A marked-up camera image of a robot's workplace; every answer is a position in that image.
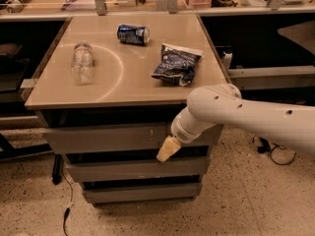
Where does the grey drawer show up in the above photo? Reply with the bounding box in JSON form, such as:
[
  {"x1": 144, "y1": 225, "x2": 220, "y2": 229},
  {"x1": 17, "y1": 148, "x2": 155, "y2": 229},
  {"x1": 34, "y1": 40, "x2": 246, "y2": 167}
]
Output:
[
  {"x1": 42, "y1": 121, "x2": 225, "y2": 155},
  {"x1": 83, "y1": 183, "x2": 202, "y2": 204},
  {"x1": 64, "y1": 156, "x2": 210, "y2": 182}
]

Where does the grey drawer cabinet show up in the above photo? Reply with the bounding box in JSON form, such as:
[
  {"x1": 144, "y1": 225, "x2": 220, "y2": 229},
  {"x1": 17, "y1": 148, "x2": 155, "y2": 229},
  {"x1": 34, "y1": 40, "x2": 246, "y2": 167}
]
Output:
[{"x1": 24, "y1": 14, "x2": 226, "y2": 191}]

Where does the grey top drawer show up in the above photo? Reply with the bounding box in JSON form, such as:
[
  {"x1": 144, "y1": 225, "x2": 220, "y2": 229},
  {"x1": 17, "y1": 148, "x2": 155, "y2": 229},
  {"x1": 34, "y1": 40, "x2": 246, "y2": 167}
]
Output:
[{"x1": 42, "y1": 121, "x2": 225, "y2": 155}]

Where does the clear plastic water bottle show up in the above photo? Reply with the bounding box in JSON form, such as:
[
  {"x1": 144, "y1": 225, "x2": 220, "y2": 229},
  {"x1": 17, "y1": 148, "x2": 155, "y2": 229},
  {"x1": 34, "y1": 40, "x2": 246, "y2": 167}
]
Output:
[{"x1": 71, "y1": 41, "x2": 94, "y2": 85}]

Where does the black spring tool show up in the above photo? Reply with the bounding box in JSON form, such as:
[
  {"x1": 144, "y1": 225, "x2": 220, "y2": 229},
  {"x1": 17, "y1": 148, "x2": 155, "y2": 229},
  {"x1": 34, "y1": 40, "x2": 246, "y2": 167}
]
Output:
[{"x1": 7, "y1": 0, "x2": 31, "y2": 13}]

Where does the grey middle drawer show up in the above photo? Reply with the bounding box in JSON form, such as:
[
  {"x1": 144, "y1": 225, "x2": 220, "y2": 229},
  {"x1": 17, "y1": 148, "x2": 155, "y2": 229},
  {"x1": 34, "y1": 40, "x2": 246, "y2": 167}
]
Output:
[{"x1": 64, "y1": 156, "x2": 210, "y2": 182}]

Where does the black floor cable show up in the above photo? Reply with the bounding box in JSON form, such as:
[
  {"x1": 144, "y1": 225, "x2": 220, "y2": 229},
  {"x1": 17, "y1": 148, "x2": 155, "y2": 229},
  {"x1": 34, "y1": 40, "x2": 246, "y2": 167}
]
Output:
[{"x1": 61, "y1": 171, "x2": 76, "y2": 236}]

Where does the blue chip bag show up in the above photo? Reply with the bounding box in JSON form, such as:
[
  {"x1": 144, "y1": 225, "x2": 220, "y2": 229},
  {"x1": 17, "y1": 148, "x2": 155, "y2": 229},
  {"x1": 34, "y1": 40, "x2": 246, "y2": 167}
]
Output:
[{"x1": 152, "y1": 43, "x2": 203, "y2": 87}]

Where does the black cables and adapter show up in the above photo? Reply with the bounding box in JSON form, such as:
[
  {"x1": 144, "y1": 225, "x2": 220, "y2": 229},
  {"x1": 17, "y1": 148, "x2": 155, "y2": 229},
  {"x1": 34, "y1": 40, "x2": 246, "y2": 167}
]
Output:
[{"x1": 251, "y1": 134, "x2": 297, "y2": 167}]

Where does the grey bottom drawer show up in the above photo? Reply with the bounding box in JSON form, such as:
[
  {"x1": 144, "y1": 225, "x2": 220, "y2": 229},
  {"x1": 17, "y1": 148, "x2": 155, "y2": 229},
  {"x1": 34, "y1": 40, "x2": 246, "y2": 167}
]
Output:
[{"x1": 83, "y1": 183, "x2": 202, "y2": 204}]

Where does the blue soda can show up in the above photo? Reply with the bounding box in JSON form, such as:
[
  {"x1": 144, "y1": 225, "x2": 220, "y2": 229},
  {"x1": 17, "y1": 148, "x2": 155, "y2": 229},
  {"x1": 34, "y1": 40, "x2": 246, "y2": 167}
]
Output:
[{"x1": 117, "y1": 25, "x2": 150, "y2": 45}]

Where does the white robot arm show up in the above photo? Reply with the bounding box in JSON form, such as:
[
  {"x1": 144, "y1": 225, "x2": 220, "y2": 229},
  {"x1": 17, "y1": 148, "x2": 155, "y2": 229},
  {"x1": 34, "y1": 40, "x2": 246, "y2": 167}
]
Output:
[{"x1": 157, "y1": 84, "x2": 315, "y2": 162}]

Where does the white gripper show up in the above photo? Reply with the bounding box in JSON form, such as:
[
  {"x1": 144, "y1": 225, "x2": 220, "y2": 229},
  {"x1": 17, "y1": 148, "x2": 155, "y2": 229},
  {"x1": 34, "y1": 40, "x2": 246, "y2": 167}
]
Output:
[{"x1": 157, "y1": 107, "x2": 214, "y2": 162}]

